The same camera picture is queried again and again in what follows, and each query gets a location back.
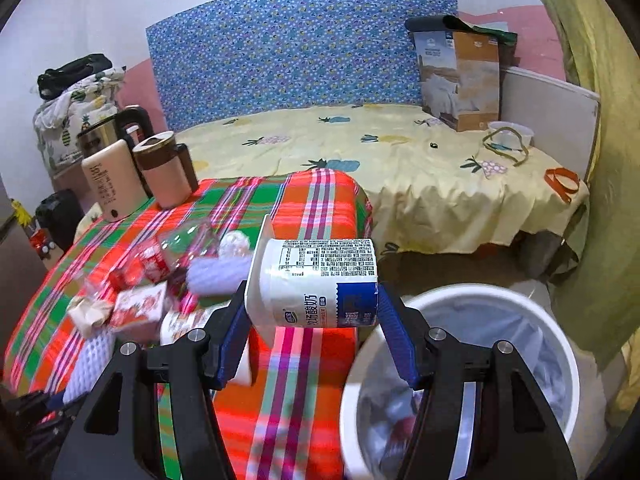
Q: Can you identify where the white yogurt cup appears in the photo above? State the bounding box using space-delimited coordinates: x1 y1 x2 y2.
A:
244 214 379 348

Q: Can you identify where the pineapple print cloth bundle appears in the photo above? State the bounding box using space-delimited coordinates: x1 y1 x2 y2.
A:
32 66 126 178

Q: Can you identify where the dark cloth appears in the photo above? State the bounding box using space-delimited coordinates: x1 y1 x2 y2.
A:
405 15 518 48

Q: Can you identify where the white tissue ball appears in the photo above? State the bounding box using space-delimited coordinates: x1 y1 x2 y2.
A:
220 231 251 259

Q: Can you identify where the red white carton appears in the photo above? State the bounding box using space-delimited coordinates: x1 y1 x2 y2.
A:
107 280 168 331

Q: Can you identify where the red toy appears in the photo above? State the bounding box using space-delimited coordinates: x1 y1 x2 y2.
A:
29 230 56 258

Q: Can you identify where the white foam net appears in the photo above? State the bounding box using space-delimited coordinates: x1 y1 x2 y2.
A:
62 332 121 403
186 255 253 296

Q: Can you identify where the printed cardboard box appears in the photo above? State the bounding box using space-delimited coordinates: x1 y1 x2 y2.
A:
417 29 502 132

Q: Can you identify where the grey fridge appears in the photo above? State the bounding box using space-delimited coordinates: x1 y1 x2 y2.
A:
0 175 48 341

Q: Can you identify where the olive strap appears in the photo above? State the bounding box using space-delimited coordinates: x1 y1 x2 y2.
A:
482 127 531 166

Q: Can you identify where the white paper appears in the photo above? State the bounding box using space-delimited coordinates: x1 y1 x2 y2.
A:
67 295 118 338

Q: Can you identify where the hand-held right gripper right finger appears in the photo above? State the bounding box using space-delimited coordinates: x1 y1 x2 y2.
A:
376 282 593 480

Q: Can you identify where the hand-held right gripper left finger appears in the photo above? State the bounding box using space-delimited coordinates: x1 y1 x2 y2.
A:
52 280 251 480

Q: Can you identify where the blue floral headboard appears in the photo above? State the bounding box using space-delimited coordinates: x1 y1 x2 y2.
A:
146 0 459 132

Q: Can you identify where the brown lidded mug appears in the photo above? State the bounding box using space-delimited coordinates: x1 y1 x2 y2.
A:
132 131 199 209

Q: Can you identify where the black bag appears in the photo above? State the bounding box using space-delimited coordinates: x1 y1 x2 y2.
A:
37 53 113 101

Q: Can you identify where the clear plastic bowl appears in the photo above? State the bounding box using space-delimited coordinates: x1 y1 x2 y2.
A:
487 121 535 148

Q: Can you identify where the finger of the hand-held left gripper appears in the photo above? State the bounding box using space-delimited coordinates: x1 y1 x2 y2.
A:
0 391 68 441

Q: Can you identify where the orange strap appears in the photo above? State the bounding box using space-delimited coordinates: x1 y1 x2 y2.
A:
544 166 581 205

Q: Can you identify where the white panel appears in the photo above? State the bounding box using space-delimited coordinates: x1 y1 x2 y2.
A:
500 66 601 181

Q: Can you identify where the beige thermos kettle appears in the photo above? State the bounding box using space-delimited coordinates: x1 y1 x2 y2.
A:
81 138 151 223

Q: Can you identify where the translucent bin liner bag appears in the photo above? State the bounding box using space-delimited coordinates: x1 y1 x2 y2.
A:
357 300 571 471

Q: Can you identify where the white round trash bin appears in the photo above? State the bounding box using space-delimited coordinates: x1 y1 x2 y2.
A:
340 284 582 480

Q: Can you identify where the yellow pineapple print bed sheet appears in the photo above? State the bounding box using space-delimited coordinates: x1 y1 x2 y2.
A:
170 102 591 261

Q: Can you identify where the plastic bottle red label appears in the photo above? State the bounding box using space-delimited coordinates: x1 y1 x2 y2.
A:
107 222 221 293

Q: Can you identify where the red green plaid blanket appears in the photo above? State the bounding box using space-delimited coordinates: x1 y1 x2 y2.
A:
2 169 375 480

